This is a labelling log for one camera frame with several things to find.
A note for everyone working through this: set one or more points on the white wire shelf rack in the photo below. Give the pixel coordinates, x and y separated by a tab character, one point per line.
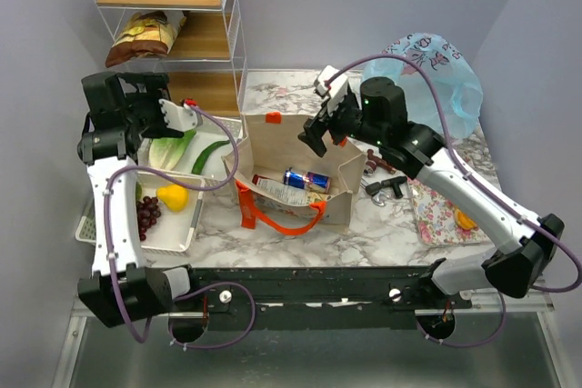
199	44

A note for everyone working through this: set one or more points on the yellow brown chip bag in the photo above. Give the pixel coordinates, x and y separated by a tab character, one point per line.
149	33

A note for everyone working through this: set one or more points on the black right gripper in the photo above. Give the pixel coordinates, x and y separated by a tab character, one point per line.
315	128

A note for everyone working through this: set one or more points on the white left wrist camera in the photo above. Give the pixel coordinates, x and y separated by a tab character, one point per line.
180	118

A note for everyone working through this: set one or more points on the aluminium rail frame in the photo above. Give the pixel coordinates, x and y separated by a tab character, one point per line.
498	342

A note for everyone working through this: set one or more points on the dark red handled tool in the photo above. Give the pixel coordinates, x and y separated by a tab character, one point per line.
373	162

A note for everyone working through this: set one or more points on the floral pattern tray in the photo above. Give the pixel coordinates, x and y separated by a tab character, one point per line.
435	221

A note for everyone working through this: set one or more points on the green lettuce leaf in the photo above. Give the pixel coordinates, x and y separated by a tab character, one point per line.
165	153

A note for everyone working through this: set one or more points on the white perforated basket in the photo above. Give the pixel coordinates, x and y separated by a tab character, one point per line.
172	235
199	152

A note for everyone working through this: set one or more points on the silver open-end wrench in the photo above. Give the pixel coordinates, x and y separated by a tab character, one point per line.
376	195

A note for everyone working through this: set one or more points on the white perforated basket rear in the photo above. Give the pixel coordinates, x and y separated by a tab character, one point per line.
199	152

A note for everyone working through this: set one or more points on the dark red grape bunch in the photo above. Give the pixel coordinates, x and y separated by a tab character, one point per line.
148	213

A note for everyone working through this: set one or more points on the green chili pepper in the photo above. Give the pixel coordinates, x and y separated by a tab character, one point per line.
201	160

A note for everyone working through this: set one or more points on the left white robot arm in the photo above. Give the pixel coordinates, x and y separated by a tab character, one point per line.
121	287

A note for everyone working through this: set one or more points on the black pipe tee fitting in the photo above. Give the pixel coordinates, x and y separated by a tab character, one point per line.
393	183

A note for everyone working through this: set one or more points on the beige canvas tote bag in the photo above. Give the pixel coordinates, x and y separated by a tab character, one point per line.
269	147

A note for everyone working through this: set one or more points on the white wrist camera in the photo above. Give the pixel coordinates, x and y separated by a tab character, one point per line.
180	118
333	92

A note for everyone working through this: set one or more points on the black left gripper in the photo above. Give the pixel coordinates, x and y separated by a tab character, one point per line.
158	88

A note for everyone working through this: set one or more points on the blue plastic grocery bag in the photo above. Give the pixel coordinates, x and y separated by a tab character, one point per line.
457	87

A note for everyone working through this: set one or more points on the green lime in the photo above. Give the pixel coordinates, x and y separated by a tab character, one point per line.
138	191

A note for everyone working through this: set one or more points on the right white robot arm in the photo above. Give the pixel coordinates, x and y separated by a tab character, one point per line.
522	245

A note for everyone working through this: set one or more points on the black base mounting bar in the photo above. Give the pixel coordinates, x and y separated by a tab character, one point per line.
324	298

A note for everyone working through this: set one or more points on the yellow lemon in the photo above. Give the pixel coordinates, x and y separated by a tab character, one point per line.
175	197

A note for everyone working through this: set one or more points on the braided golden bread loaf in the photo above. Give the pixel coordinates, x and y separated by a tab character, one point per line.
463	221

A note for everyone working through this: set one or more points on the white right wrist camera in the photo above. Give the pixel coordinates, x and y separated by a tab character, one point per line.
333	92

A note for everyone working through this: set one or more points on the red white snack packet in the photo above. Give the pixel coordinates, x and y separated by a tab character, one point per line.
288	194

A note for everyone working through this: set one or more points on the white perforated basket front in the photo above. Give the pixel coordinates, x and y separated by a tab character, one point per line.
172	235

